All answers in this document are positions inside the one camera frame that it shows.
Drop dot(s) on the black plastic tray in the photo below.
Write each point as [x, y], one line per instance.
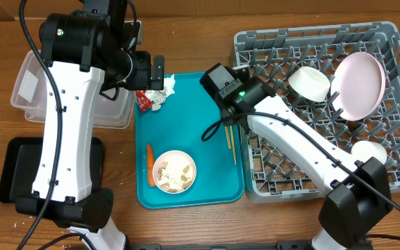
[22, 161]

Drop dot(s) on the crumpled white napkin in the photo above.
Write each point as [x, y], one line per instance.
[158, 97]

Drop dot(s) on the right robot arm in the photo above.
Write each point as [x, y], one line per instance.
[356, 191]

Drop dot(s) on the orange carrot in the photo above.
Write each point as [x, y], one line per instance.
[150, 164]

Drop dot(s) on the large pink plate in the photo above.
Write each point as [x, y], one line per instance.
[359, 81]

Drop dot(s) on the white cup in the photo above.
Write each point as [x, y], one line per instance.
[310, 83]

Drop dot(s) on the red snack wrapper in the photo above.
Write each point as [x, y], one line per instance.
[143, 101]

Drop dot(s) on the teal serving tray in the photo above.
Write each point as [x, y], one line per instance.
[178, 125]

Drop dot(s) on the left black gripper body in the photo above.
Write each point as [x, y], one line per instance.
[138, 78]

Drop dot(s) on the bowl with food scraps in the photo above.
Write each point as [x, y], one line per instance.
[174, 172]

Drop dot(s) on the wooden chopstick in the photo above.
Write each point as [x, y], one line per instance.
[227, 137]
[232, 144]

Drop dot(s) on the clear plastic bin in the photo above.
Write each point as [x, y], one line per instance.
[30, 95]

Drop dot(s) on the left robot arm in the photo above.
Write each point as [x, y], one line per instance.
[83, 54]

